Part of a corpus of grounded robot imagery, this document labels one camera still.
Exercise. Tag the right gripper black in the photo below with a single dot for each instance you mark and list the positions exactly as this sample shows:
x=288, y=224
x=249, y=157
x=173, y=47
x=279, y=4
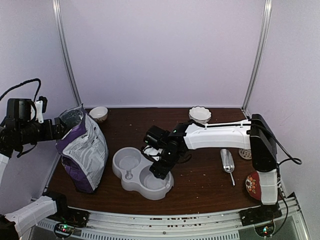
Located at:
x=160, y=171

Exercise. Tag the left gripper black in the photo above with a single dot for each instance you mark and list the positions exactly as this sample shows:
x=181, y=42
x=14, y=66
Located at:
x=49, y=134

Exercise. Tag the grey double pet bowl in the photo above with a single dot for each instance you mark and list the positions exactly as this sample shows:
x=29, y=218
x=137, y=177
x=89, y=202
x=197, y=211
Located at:
x=132, y=168

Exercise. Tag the purple puppy food bag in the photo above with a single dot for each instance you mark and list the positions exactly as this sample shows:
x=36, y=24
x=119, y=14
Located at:
x=84, y=153

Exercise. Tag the metal food scoop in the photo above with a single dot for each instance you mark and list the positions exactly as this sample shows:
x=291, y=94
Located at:
x=228, y=163

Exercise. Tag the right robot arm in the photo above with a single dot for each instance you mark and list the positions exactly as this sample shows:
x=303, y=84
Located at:
x=164, y=148

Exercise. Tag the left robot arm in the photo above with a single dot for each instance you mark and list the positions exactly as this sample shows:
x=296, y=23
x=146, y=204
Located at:
x=24, y=124

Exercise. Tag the small white round bowl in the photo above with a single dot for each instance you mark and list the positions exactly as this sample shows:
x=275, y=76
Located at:
x=99, y=114

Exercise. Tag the white scalloped bowl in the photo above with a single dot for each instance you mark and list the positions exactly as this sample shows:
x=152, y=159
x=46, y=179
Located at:
x=200, y=114

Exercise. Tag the patterned mug yellow inside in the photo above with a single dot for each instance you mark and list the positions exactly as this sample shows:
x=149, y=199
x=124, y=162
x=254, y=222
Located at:
x=245, y=154

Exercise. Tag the red floral plate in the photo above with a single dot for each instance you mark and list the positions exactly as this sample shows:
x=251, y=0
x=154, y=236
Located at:
x=252, y=184

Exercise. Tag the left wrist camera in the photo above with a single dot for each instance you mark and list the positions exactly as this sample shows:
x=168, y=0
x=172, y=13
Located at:
x=40, y=109

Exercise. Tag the aluminium front rail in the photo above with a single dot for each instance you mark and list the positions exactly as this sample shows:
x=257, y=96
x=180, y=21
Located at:
x=224, y=225

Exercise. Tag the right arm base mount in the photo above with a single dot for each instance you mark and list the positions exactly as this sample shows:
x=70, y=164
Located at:
x=262, y=217

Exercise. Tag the left aluminium frame post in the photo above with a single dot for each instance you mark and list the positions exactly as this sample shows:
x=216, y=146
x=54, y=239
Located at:
x=56, y=5

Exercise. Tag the aluminium frame post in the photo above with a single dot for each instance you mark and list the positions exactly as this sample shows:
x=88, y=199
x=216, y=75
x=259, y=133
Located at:
x=56, y=5
x=264, y=31

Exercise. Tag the right aluminium frame post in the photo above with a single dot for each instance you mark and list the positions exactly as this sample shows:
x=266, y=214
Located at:
x=264, y=31

